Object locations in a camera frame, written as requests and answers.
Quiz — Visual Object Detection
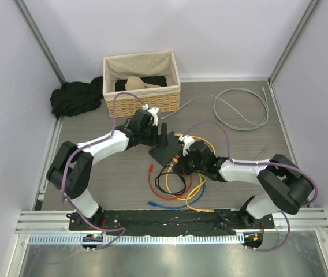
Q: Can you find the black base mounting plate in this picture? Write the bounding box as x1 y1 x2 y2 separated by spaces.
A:
68 209 274 236

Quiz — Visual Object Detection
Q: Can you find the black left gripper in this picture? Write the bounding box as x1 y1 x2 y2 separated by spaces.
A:
139 121 167 148

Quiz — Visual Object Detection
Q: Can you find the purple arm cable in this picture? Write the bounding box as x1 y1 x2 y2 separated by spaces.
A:
185 121 319 252
61 92 149 250

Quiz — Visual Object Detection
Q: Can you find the yellow ethernet cable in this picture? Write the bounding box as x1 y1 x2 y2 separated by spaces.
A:
185 173 213 214
166 166 205 200
174 132 216 158

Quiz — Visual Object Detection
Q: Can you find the black cloth pile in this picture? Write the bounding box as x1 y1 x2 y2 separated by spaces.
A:
50 76 103 118

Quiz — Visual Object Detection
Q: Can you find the red ethernet cable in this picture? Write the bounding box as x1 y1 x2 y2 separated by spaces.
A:
148 164 193 201

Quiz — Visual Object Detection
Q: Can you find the blue ethernet cable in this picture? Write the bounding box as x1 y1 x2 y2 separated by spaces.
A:
147 173 207 209

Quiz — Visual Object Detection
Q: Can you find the aluminium front rail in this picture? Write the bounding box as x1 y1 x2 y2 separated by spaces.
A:
16 208 328 244

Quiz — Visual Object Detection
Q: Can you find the black cloth in basket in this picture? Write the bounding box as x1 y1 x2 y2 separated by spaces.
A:
115 76 167 92

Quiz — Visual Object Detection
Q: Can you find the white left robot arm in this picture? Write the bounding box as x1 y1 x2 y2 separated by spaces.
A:
46 107 168 230

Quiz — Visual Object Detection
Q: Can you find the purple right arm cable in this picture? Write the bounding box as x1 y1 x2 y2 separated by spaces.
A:
185 121 319 252

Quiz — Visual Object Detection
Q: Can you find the wicker basket with liner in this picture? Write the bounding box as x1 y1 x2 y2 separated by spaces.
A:
102 51 181 117

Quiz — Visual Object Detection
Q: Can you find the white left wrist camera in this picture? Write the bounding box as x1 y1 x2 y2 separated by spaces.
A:
142 104 160 126

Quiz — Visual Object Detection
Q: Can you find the beige object in basket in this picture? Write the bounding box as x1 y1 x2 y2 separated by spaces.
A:
125 76 160 91

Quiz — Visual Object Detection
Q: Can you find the black ethernet cable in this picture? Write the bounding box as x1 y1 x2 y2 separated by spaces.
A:
154 163 187 196

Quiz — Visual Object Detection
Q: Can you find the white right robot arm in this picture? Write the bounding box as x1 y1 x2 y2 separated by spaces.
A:
174 141 315 228

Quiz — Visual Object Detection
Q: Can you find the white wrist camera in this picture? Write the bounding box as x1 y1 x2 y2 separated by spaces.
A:
178 135 195 156
142 104 160 126

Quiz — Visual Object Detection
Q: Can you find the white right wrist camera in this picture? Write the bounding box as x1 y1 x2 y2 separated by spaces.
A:
178 135 195 156

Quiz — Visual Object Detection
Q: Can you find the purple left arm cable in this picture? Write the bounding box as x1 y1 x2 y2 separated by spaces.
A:
61 92 149 250

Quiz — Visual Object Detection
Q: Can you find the long grey ethernet cable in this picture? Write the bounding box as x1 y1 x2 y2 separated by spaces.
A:
159 86 270 131

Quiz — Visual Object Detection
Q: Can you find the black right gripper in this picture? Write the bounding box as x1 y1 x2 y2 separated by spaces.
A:
175 148 206 177

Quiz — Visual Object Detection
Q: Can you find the black network switch box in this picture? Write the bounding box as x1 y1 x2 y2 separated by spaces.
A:
149 131 183 167

